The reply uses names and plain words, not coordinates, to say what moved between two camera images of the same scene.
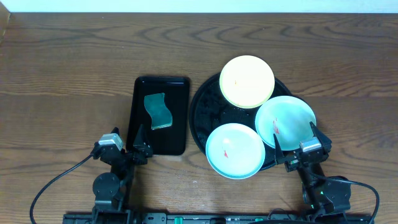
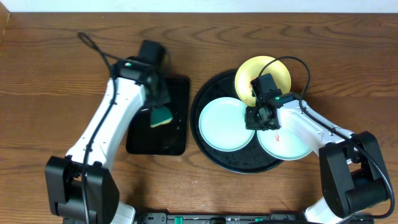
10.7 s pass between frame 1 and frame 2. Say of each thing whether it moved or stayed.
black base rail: stayed
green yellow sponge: stayed
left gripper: moved
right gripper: moved
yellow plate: moved
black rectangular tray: stayed
